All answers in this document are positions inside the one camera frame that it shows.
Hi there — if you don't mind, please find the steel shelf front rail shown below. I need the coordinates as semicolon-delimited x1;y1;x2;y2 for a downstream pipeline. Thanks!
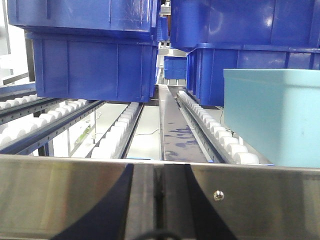
0;155;320;240

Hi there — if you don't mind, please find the steel lane divider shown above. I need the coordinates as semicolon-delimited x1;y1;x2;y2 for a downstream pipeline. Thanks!
158;84;207;163

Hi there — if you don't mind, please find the blue bin lower left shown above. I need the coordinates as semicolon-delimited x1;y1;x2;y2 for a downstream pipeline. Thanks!
25;32;158;103

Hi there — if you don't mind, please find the rail screw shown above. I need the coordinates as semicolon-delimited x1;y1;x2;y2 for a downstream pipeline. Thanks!
213;190;225;202

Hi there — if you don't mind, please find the white roller track right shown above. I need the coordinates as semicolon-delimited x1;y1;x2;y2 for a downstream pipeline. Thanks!
177;90;260;165

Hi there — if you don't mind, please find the distant blue bin stack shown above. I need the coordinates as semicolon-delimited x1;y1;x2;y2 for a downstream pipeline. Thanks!
164;56;187;80

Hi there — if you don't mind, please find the blue bin upper right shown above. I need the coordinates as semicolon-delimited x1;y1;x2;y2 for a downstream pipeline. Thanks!
170;0;320;51

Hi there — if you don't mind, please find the white roller track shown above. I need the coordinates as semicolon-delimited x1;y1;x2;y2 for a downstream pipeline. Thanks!
86;102;145;159
0;99;106;155
177;90;260;165

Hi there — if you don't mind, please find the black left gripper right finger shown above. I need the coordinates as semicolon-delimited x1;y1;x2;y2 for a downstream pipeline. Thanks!
184;164;236;240

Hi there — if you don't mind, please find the blue bin upper left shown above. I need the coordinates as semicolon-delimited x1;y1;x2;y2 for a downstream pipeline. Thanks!
7;0;161;41

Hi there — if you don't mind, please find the white roller track middle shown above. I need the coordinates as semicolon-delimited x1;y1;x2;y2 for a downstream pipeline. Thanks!
86;102;145;159

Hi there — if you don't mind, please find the blue bin lower right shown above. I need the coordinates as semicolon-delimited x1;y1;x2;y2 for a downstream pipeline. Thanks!
186;43;320;107

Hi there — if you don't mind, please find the white roller track left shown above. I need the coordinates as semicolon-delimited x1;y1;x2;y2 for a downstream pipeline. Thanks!
0;99;106;155

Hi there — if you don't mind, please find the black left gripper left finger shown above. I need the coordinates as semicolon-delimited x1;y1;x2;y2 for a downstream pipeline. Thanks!
53;164;134;240

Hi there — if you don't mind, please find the light blue plastic bin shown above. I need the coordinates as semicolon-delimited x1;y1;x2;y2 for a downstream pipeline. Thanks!
223;69;320;168

